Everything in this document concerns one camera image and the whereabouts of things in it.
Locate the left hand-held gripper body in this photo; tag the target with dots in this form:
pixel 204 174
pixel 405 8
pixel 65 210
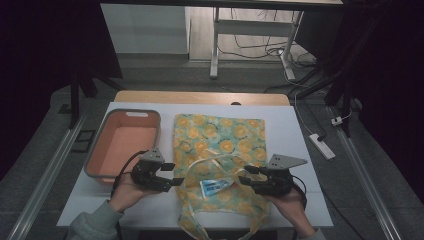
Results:
pixel 148 173

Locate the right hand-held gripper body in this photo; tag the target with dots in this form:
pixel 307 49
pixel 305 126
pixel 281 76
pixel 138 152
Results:
pixel 276 183

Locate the fruit print cloth bag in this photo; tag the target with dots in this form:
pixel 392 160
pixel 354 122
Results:
pixel 216 136

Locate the person's right hand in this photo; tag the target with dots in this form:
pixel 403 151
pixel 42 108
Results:
pixel 293 208

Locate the person's left hand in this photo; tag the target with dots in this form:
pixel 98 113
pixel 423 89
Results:
pixel 126 195

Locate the blue white tag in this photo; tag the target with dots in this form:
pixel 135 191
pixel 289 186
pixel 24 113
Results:
pixel 215 187

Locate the orange plastic basket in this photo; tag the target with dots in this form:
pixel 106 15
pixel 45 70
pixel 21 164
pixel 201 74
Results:
pixel 126 143

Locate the white power strip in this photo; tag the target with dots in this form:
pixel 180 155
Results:
pixel 321 146

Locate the wooden table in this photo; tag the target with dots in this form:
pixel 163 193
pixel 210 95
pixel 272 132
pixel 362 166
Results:
pixel 200 97

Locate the small white adapter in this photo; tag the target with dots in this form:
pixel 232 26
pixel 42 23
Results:
pixel 336 121

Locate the black stand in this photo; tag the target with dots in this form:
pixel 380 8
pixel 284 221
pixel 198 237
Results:
pixel 346 100
pixel 75 100

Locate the white cabinet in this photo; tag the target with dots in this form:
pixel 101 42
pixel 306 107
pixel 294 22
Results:
pixel 143 30

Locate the aluminium floor rail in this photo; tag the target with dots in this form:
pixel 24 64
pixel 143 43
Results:
pixel 366 180
pixel 43 173

